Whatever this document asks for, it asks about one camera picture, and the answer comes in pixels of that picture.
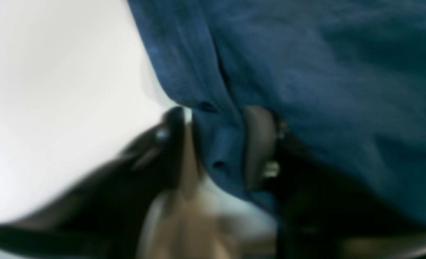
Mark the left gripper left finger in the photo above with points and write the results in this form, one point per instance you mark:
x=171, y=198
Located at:
x=103, y=215

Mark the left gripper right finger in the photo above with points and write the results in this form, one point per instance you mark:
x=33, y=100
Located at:
x=322, y=214

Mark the dark blue t-shirt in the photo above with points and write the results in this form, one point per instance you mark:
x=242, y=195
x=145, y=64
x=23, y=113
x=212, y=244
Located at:
x=347, y=76

